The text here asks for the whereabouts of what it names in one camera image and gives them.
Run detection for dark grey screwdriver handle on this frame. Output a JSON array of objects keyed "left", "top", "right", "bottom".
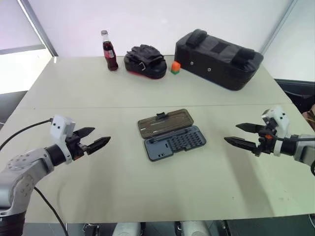
[{"left": 147, "top": 130, "right": 189, "bottom": 144}]

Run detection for black boxing focus mitt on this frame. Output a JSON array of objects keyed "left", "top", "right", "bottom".
[{"left": 123, "top": 44, "right": 168, "bottom": 80}]

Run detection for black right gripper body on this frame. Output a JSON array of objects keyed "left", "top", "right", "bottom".
[{"left": 253, "top": 118, "right": 278, "bottom": 156}]

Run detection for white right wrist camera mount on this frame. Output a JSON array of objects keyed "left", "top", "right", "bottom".
[{"left": 261, "top": 105, "right": 290, "bottom": 157}]

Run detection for glass cola bottle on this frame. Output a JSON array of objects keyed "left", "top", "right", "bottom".
[{"left": 100, "top": 30, "right": 119, "bottom": 72}]

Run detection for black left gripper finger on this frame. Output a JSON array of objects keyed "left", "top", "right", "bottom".
[
  {"left": 86, "top": 136, "right": 112, "bottom": 156},
  {"left": 74, "top": 127, "right": 96, "bottom": 141}
]

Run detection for grey metal frame post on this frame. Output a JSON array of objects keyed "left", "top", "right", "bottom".
[
  {"left": 260, "top": 0, "right": 299, "bottom": 58},
  {"left": 18, "top": 0, "right": 59, "bottom": 58}
]

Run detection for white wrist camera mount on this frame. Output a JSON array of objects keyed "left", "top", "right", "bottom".
[
  {"left": 50, "top": 114, "right": 76, "bottom": 165},
  {"left": 261, "top": 105, "right": 290, "bottom": 157}
]

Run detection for black rectangular kick pad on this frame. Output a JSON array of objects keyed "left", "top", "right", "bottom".
[{"left": 174, "top": 29, "right": 265, "bottom": 91}]

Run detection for screwdriver bit case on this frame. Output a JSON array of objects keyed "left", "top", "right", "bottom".
[{"left": 137, "top": 109, "right": 207, "bottom": 162}]

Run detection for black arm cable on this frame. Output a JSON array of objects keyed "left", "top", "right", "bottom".
[
  {"left": 275, "top": 137, "right": 315, "bottom": 177},
  {"left": 0, "top": 118, "right": 69, "bottom": 236}
]

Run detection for dark chair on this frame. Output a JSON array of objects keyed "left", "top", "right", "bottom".
[{"left": 274, "top": 78, "right": 315, "bottom": 114}]

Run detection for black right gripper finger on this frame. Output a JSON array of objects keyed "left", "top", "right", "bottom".
[
  {"left": 235, "top": 122, "right": 267, "bottom": 135},
  {"left": 223, "top": 136, "right": 260, "bottom": 156}
]

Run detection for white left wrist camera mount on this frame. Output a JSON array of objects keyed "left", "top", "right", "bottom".
[{"left": 50, "top": 114, "right": 76, "bottom": 165}]

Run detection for orange and green block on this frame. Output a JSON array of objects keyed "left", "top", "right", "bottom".
[{"left": 170, "top": 61, "right": 181, "bottom": 75}]

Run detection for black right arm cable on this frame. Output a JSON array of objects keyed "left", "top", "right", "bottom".
[{"left": 275, "top": 137, "right": 315, "bottom": 177}]

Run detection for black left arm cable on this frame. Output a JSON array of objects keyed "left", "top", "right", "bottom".
[{"left": 0, "top": 118, "right": 69, "bottom": 236}]

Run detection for grey rounded shape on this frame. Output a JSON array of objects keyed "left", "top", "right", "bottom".
[
  {"left": 112, "top": 222, "right": 142, "bottom": 236},
  {"left": 180, "top": 220, "right": 210, "bottom": 236}
]

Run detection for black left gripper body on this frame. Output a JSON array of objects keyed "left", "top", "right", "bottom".
[{"left": 65, "top": 131, "right": 89, "bottom": 161}]

